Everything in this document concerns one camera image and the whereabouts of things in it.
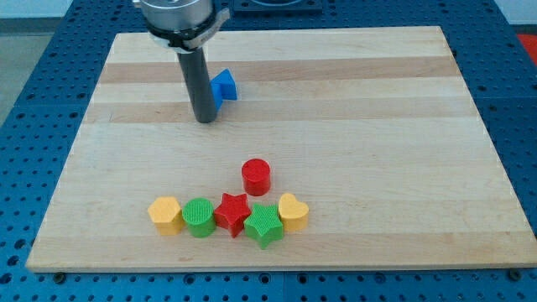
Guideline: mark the yellow hexagon block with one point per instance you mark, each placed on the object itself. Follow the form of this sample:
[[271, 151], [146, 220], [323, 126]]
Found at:
[[166, 215]]

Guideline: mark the blue perforated table mat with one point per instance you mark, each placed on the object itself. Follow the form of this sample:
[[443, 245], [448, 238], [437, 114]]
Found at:
[[37, 134]]

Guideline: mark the red cylinder block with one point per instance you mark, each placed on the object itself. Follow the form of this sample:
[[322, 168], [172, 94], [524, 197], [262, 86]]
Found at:
[[256, 177]]

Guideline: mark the wooden board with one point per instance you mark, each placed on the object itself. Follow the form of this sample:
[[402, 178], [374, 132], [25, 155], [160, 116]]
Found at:
[[374, 129]]

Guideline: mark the yellow heart block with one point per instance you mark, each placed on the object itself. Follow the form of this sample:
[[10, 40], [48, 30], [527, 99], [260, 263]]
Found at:
[[293, 213]]

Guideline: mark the green cylinder block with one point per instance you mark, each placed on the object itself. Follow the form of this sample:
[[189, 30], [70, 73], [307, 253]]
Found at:
[[198, 215]]

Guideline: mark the green star block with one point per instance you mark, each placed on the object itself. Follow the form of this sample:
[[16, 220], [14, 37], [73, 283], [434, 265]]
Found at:
[[263, 225]]

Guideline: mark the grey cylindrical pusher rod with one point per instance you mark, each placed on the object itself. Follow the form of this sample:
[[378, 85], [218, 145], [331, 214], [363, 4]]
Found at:
[[197, 81]]

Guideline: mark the blue triangle block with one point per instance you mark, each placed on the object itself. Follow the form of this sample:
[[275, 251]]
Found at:
[[223, 88]]

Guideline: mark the red star block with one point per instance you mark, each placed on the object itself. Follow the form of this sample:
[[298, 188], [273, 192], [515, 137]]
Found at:
[[232, 212]]

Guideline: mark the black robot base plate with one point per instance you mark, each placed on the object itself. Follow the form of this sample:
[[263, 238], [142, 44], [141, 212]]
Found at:
[[277, 6]]

